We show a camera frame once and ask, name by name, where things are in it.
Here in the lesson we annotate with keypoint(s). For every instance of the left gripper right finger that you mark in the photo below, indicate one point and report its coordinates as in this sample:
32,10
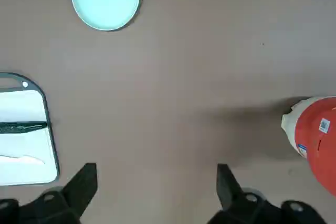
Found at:
228,192

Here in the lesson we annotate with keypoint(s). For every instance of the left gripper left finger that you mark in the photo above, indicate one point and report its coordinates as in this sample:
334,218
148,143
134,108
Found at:
73,190

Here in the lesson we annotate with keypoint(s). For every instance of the orange rice cooker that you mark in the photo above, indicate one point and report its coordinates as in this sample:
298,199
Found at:
315,142

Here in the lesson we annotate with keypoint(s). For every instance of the white cutting board grey rim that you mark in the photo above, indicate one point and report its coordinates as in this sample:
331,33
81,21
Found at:
23,145

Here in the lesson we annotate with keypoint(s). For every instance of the dark green cucumber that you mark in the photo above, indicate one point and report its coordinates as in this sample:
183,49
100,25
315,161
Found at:
21,127

